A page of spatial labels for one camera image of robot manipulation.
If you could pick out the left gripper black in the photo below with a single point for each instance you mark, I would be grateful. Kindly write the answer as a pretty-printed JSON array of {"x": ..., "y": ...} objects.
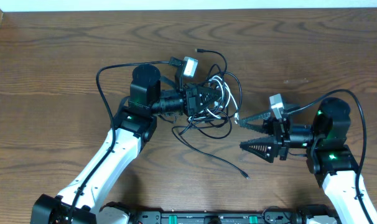
[{"x": 190, "y": 101}]

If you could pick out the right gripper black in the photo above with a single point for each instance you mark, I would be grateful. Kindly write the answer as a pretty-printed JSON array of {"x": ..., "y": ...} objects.
[{"x": 277, "y": 137}]

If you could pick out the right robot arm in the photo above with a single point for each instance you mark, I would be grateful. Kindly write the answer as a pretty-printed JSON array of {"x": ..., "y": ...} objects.
[{"x": 329, "y": 159}]

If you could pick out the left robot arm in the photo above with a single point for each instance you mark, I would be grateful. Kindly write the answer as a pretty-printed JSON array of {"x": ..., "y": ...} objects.
[{"x": 132, "y": 126}]

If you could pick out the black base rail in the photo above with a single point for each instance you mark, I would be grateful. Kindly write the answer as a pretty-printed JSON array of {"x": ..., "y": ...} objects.
[{"x": 213, "y": 217}]

